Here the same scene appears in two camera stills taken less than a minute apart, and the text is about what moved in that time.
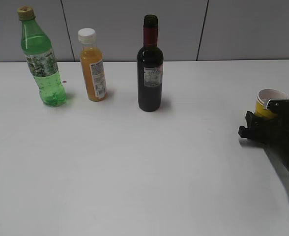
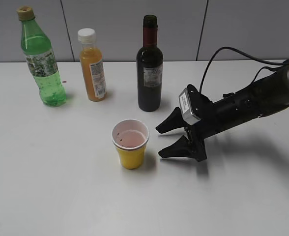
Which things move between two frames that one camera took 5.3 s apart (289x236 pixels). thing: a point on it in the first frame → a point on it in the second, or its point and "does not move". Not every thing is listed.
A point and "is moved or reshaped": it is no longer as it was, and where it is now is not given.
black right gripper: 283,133 → 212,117
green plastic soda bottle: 41,58 does not move
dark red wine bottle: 150,61 does not move
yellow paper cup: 262,98 is moved or reshaped
